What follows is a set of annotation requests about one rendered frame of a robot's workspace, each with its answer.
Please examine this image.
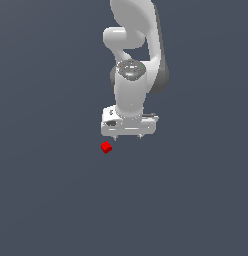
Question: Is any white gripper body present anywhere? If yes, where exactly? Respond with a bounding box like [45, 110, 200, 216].
[100, 106, 160, 137]

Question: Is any small red cube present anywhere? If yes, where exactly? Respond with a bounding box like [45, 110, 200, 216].
[100, 140, 113, 155]

